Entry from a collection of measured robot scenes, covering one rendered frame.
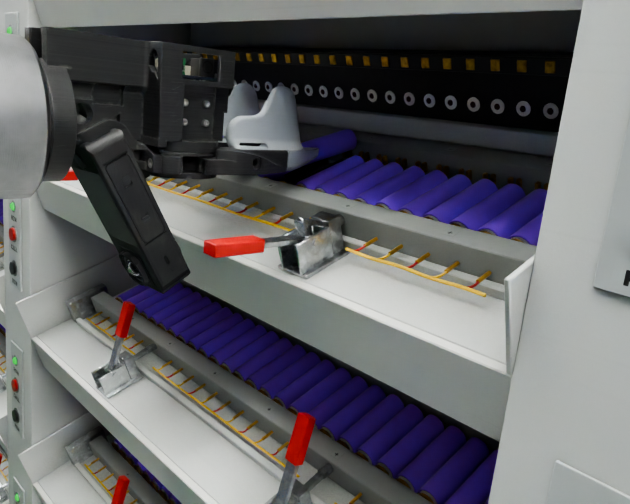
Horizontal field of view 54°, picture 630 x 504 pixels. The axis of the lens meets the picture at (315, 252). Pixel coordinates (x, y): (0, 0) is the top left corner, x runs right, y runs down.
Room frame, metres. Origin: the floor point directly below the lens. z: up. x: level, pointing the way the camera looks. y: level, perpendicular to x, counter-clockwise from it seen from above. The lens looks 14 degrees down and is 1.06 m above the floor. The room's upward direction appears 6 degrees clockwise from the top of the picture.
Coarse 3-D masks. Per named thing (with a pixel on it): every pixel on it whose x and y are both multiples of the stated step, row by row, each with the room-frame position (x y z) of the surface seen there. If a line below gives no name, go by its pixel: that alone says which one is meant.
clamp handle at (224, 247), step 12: (300, 228) 0.38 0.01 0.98; (216, 240) 0.34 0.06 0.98; (228, 240) 0.34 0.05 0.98; (240, 240) 0.34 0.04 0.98; (252, 240) 0.35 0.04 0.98; (264, 240) 0.35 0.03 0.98; (276, 240) 0.36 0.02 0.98; (288, 240) 0.37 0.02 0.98; (300, 240) 0.37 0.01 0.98; (204, 252) 0.34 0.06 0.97; (216, 252) 0.33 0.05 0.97; (228, 252) 0.33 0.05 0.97; (240, 252) 0.34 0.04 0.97; (252, 252) 0.35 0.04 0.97
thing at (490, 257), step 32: (224, 192) 0.50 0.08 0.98; (256, 192) 0.47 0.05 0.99; (288, 192) 0.45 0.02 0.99; (320, 192) 0.44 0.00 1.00; (352, 224) 0.40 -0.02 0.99; (384, 224) 0.37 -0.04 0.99; (416, 224) 0.37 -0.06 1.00; (448, 224) 0.36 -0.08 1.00; (384, 256) 0.36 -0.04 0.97; (416, 256) 0.36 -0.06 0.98; (448, 256) 0.34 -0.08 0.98; (480, 256) 0.33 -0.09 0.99; (512, 256) 0.31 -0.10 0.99
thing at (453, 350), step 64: (384, 128) 0.54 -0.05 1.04; (448, 128) 0.50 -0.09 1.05; (512, 128) 0.46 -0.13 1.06; (64, 192) 0.62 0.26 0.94; (192, 256) 0.45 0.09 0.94; (256, 256) 0.41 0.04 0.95; (320, 320) 0.35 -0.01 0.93; (384, 320) 0.31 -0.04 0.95; (448, 320) 0.31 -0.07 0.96; (512, 320) 0.25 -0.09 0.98; (448, 384) 0.29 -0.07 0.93
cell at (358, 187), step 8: (384, 168) 0.48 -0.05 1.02; (392, 168) 0.48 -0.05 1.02; (400, 168) 0.48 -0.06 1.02; (368, 176) 0.46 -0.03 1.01; (376, 176) 0.47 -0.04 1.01; (384, 176) 0.47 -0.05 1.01; (392, 176) 0.47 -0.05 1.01; (352, 184) 0.45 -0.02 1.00; (360, 184) 0.45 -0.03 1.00; (368, 184) 0.46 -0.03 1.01; (376, 184) 0.46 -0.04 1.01; (336, 192) 0.45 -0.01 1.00; (344, 192) 0.44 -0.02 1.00; (352, 192) 0.45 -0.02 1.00; (360, 192) 0.45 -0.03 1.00
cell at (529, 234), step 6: (540, 216) 0.36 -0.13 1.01; (528, 222) 0.36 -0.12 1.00; (534, 222) 0.35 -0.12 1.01; (540, 222) 0.35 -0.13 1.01; (522, 228) 0.35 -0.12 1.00; (528, 228) 0.35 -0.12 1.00; (534, 228) 0.35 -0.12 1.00; (516, 234) 0.34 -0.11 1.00; (522, 234) 0.34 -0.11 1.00; (528, 234) 0.34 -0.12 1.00; (534, 234) 0.34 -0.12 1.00; (522, 240) 0.34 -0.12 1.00; (528, 240) 0.34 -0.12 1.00; (534, 240) 0.34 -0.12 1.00
